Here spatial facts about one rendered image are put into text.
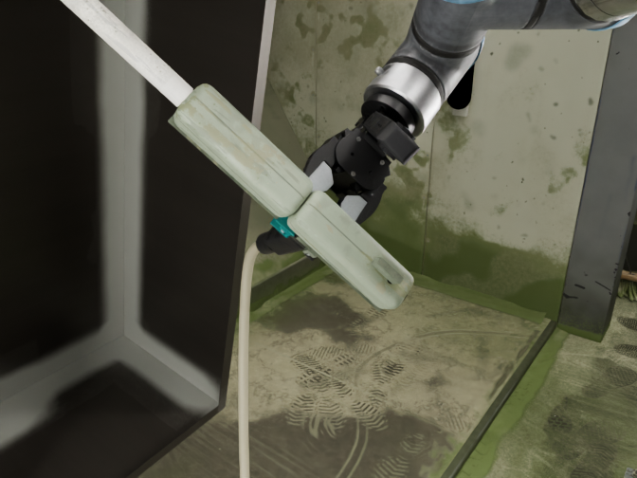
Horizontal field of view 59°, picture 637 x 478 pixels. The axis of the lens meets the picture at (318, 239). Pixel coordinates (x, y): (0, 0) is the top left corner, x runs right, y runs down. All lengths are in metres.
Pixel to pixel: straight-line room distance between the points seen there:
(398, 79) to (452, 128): 1.86
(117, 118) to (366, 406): 1.26
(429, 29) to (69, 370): 1.11
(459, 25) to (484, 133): 1.84
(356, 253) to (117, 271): 0.90
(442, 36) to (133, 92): 0.70
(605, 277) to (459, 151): 0.78
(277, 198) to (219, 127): 0.09
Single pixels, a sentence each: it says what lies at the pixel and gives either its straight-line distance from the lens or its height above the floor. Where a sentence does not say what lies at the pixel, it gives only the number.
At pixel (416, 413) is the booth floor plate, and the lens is 2.01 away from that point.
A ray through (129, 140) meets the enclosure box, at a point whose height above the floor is 1.05.
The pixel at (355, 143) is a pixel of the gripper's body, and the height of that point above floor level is 1.16.
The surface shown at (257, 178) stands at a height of 1.15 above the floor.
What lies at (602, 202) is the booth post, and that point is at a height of 0.60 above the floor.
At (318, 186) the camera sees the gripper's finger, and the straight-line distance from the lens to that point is 0.64.
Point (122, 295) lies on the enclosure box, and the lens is 1.47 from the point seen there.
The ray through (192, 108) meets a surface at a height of 1.22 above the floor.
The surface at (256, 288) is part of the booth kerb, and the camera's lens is 2.51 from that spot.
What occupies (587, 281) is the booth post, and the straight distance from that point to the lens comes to 2.56.
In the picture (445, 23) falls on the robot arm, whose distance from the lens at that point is 0.69.
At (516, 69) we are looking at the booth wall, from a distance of 2.44.
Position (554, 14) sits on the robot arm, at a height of 1.30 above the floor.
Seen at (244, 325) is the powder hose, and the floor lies 0.85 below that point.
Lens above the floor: 1.32
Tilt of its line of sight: 23 degrees down
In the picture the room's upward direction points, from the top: straight up
